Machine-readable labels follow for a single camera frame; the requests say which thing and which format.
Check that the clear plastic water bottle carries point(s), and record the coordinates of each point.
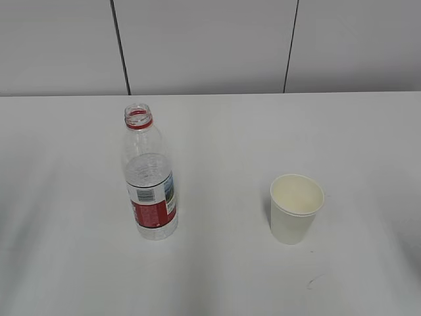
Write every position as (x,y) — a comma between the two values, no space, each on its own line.
(148,175)

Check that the white paper cup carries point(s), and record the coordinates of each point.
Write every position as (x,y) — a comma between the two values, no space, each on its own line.
(295,200)

